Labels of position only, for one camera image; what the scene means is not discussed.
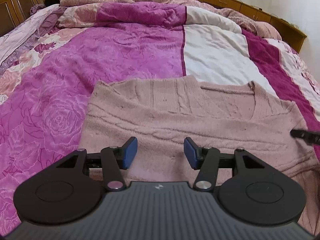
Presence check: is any magenta floral bedspread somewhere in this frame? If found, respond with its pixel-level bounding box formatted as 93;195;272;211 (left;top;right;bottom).
1;2;319;235

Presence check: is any pink knit sweater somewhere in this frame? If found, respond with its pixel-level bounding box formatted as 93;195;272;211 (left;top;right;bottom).
79;76;319;234

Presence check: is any wooden side cabinet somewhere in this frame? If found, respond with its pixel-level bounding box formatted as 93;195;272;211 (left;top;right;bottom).
198;0;307;53

